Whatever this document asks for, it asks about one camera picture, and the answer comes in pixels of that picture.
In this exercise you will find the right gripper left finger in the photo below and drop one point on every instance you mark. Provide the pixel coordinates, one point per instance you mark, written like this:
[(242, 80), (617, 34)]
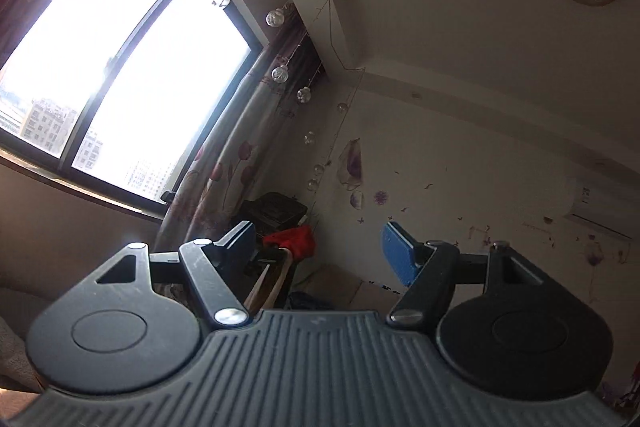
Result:
[(112, 333)]

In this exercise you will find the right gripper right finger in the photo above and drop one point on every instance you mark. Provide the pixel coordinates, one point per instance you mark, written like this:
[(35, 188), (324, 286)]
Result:
[(497, 320)]

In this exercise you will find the dark storage box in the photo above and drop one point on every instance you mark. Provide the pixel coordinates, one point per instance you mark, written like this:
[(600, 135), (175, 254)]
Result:
[(272, 212)]

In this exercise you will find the red cloth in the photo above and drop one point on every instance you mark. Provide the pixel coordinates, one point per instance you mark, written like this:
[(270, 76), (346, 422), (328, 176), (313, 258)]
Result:
[(298, 241)]

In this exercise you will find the floral curtain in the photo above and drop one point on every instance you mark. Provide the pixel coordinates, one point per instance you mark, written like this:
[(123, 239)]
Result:
[(195, 213)]

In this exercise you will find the window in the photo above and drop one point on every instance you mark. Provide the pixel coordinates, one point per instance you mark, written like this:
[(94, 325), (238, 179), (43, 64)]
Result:
[(116, 96)]

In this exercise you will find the wooden folded frame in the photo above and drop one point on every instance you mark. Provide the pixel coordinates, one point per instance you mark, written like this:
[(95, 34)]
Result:
[(270, 283)]

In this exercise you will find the wall air conditioner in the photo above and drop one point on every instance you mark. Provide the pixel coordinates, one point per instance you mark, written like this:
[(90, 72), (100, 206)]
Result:
[(602, 209)]

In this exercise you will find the purple flower wall sticker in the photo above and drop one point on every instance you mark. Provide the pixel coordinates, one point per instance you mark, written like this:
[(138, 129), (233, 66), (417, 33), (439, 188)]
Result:
[(349, 171)]

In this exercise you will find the glass ball string lights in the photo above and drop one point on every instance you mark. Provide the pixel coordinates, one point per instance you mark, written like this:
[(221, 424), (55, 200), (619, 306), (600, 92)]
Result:
[(265, 99)]

